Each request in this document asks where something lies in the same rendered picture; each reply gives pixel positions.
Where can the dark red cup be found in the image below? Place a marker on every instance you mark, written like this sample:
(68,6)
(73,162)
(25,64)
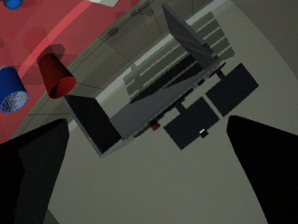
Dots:
(58,80)

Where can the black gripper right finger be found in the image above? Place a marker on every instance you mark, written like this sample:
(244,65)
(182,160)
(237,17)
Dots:
(269,157)

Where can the grey cube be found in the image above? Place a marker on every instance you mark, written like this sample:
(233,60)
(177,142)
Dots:
(109,3)

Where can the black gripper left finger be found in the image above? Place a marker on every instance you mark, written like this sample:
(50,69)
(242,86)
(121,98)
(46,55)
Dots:
(29,166)

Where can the dark blue mug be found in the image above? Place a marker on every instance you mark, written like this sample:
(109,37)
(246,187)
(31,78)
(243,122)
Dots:
(13,94)

